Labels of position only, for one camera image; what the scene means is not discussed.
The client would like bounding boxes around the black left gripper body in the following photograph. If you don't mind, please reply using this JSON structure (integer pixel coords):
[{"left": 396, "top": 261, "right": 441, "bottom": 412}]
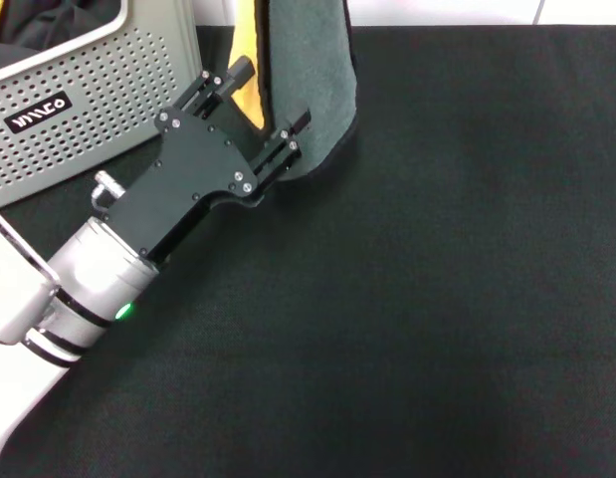
[{"left": 103, "top": 96, "right": 270, "bottom": 264}]

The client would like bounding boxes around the yellow and grey towel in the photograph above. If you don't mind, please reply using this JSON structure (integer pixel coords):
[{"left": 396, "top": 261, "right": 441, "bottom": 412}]
[{"left": 226, "top": 0, "right": 362, "bottom": 209}]

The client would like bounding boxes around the black cloth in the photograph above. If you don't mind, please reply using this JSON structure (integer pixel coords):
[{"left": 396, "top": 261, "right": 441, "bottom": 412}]
[{"left": 0, "top": 0, "right": 122, "bottom": 54}]

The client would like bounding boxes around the black tablecloth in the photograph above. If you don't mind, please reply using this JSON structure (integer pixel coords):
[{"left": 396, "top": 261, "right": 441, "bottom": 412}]
[{"left": 0, "top": 24, "right": 616, "bottom": 478}]

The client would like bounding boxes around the silver elbow fitting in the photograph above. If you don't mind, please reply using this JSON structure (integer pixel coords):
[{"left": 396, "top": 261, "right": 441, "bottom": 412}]
[{"left": 90, "top": 169, "right": 126, "bottom": 211}]

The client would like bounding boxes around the grey perforated storage box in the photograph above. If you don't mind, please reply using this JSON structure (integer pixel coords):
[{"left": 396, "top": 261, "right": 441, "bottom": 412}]
[{"left": 0, "top": 0, "right": 208, "bottom": 210}]

